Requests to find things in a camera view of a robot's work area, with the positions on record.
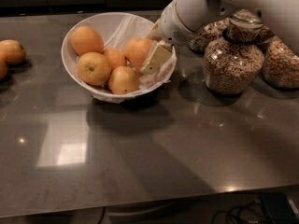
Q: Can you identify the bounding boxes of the yellowish orange front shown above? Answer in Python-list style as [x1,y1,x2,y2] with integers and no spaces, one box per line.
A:
[108,66,139,95]

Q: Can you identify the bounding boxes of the right cereal glass jar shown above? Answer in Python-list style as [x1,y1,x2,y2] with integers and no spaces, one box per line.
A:
[262,36,299,90]

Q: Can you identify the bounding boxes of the black cables under table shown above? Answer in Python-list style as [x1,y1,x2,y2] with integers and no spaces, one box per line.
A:
[211,200,265,224]

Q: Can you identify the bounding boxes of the black power adapter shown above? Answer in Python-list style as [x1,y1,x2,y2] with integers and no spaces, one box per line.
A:
[260,192,299,224]

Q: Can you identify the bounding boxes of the cereal glass jar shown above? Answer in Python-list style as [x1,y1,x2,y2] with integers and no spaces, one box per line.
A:
[203,9,263,95]
[262,36,299,90]

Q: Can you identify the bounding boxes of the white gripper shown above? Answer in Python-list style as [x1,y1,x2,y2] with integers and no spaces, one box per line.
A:
[140,0,195,75]

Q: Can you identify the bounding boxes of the orange on table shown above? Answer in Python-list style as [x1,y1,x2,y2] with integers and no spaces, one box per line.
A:
[0,39,26,65]

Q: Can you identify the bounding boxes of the white bowl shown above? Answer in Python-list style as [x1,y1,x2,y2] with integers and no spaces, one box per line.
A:
[61,12,177,104]

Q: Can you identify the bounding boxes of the front cereal glass jar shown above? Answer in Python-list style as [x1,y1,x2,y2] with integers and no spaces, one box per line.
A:
[203,9,263,95]

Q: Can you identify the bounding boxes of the back left cereal jar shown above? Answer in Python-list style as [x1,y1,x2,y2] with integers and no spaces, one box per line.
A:
[188,20,227,53]

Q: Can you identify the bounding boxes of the small centre orange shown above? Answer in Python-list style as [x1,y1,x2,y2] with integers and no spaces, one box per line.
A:
[103,48,127,69]

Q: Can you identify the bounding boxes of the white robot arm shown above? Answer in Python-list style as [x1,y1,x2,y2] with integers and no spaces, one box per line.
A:
[141,0,299,74]

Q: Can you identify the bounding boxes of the white paper liner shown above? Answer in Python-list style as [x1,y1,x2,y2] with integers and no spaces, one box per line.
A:
[90,12,177,104]

